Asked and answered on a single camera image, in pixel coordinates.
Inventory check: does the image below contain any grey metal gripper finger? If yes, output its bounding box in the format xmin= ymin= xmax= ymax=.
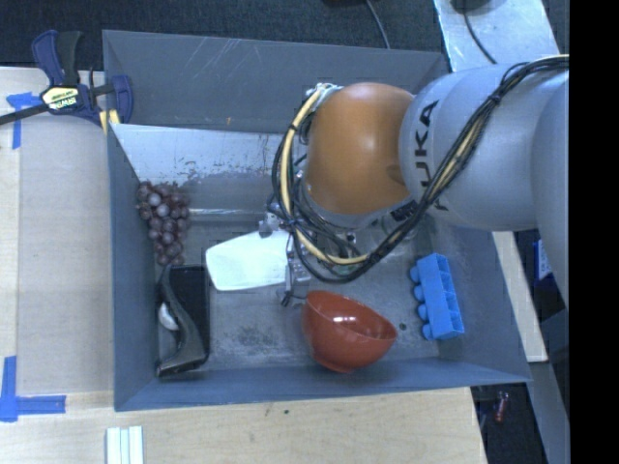
xmin=257 ymin=210 xmax=280 ymax=239
xmin=281 ymin=259 xmax=312 ymax=307

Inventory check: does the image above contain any red-brown bowl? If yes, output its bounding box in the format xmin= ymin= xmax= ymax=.
xmin=300 ymin=289 xmax=399 ymax=375

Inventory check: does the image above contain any purple toy grape bunch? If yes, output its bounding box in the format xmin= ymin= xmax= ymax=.
xmin=134 ymin=180 xmax=192 ymax=268

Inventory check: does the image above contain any blue toy building brick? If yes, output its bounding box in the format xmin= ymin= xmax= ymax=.
xmin=408 ymin=252 xmax=466 ymax=341

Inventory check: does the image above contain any small white round object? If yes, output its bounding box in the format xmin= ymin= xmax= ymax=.
xmin=158 ymin=302 xmax=181 ymax=333

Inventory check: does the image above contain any grey metal bin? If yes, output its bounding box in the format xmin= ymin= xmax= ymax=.
xmin=101 ymin=29 xmax=533 ymax=413

